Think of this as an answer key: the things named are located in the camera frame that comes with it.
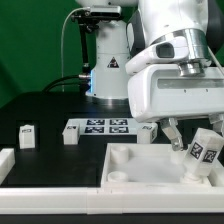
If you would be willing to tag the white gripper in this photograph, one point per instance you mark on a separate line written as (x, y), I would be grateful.
(159, 92)

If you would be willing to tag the white square table top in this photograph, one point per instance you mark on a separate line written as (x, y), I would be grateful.
(152, 165)

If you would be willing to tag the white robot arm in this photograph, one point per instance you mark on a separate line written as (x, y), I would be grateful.
(148, 22)

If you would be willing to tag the white U-shaped fence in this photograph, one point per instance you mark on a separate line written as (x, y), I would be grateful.
(106, 200)

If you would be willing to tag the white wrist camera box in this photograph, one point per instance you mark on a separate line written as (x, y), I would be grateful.
(165, 52)

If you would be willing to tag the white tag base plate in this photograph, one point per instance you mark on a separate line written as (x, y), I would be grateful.
(104, 126)

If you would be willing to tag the black camera on stand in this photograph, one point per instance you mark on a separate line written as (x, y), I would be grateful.
(88, 20)

